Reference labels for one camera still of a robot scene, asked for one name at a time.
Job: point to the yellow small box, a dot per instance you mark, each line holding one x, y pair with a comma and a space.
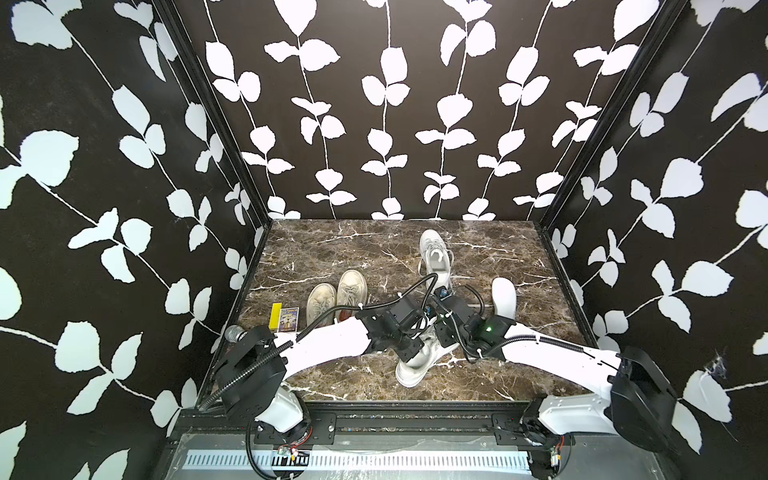
275, 315

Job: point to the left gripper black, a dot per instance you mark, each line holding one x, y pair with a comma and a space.
416, 346

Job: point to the beige sneaker right one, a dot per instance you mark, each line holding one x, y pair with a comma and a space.
352, 289

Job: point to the small printed card pack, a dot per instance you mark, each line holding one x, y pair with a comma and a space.
289, 319

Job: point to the white sneaker one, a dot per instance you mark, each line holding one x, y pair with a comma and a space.
436, 258
410, 373

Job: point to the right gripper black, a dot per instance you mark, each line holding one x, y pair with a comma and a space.
440, 329

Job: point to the beige sneaker left one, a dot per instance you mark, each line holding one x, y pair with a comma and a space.
321, 299

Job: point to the white shoe insole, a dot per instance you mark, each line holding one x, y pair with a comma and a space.
504, 298

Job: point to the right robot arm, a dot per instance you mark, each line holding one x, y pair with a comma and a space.
626, 393

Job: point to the beige sneaker one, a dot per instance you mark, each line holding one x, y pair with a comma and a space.
321, 299
352, 289

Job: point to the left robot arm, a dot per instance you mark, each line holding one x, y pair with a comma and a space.
249, 377

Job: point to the white slotted cable duct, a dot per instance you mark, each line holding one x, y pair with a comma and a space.
515, 462

